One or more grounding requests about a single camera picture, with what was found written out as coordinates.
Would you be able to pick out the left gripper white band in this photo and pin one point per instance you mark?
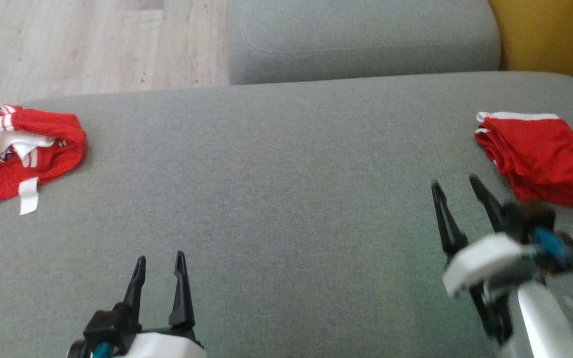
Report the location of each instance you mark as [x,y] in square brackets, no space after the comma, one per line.
[162,345]

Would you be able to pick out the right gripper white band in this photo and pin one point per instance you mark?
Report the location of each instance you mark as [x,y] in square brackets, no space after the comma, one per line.
[485,261]

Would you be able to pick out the red shorts white trim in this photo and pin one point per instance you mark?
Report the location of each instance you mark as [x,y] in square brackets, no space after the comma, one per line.
[540,154]

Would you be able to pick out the red white basketball jersey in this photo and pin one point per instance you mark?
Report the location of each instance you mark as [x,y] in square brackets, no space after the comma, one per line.
[43,134]

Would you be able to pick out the large grey sofa seat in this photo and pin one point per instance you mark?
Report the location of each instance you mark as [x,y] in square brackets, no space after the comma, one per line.
[291,199]

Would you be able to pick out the grey sofa seat cushion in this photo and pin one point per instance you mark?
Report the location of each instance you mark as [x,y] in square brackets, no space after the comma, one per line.
[366,35]

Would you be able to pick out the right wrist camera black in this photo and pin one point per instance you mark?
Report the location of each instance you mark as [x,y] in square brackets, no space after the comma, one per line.
[525,219]

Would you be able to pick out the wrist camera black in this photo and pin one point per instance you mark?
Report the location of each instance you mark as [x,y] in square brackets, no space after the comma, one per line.
[110,325]
[525,219]

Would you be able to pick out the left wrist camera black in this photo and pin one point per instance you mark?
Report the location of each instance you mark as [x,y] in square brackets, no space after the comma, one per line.
[110,325]

